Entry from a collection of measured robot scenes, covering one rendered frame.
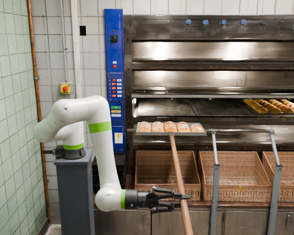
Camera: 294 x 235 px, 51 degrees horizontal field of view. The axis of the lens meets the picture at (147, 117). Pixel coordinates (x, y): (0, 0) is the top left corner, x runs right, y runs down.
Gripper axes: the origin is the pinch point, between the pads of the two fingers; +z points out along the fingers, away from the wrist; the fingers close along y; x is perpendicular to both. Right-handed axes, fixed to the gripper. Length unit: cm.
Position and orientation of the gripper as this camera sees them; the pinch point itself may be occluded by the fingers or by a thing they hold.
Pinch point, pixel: (182, 200)
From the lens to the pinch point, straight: 146.9
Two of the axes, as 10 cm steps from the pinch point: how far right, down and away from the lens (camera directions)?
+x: -0.2, 2.6, -9.7
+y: -0.1, 9.7, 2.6
